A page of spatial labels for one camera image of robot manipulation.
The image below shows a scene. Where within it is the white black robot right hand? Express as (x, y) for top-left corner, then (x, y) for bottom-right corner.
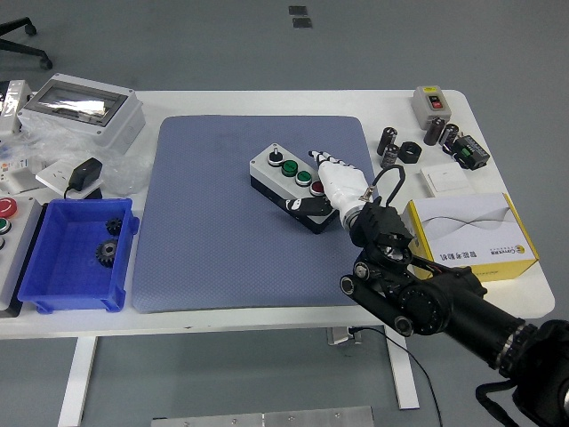
(283, 149), (375, 222)

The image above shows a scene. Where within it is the grey four-button control box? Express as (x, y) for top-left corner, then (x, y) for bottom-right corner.
(248, 142), (339, 236)

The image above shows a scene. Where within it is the black cylindrical capacitor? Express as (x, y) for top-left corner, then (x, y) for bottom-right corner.
(376, 126), (398, 157)
(381, 142), (400, 170)
(439, 123), (461, 152)
(423, 115), (447, 147)

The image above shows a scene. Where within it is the black hexagonal nut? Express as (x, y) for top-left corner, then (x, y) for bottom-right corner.
(397, 141), (422, 165)

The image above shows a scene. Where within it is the black green terminal module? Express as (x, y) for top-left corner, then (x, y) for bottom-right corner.
(451, 135), (491, 171)

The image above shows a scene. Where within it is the blue-grey fabric mat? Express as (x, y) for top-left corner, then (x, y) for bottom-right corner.
(132, 114), (388, 315)

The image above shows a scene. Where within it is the white yellow cardboard box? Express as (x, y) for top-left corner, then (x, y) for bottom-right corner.
(401, 192), (541, 282)

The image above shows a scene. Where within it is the white table leg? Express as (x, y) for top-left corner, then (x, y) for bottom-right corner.
(57, 336), (98, 427)
(385, 331), (421, 410)

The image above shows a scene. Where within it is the clear plastic bag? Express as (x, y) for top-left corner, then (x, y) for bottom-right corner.
(17, 119), (152, 197)

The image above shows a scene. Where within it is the large black gear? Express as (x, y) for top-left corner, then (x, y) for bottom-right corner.
(94, 238), (120, 269)

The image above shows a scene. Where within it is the black power adapter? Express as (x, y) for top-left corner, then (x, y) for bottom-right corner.
(63, 157), (104, 200)

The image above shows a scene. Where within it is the blue plastic bin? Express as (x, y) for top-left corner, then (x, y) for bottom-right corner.
(16, 197), (140, 315)

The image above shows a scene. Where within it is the small white orange carton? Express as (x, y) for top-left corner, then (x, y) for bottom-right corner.
(0, 155), (41, 195)

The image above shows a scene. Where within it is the grey emergency-stop control box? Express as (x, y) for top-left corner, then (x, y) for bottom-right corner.
(0, 195), (45, 318)

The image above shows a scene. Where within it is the white metal device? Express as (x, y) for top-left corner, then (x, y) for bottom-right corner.
(0, 79), (33, 134)

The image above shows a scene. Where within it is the black office chair base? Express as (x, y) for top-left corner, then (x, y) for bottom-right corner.
(0, 17), (53, 71)

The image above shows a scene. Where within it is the white wall switch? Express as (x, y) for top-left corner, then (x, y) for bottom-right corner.
(419, 162), (473, 197)

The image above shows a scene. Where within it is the grey red-black switch box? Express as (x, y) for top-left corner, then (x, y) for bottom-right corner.
(411, 85), (453, 131)

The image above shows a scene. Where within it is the thin black cable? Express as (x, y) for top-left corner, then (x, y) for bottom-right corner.
(349, 326), (445, 427)

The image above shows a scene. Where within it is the grey enclosure with clear lid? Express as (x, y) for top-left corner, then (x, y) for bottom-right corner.
(17, 73), (147, 156)

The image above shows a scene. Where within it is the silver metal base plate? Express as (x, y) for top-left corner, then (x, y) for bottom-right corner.
(150, 405), (376, 427)

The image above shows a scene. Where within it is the white wall socket plate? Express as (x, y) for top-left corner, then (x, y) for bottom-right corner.
(35, 159), (103, 199)

